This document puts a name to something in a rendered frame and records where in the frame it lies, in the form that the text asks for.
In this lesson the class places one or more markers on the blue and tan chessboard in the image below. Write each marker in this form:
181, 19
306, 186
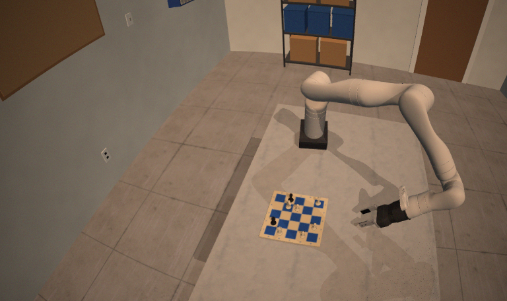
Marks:
294, 222

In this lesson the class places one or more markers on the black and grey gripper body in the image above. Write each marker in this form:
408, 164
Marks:
407, 208

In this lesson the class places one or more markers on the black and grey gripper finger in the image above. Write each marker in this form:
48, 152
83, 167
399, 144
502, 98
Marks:
368, 223
369, 209

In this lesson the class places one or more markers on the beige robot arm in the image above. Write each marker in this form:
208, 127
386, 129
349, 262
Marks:
414, 101

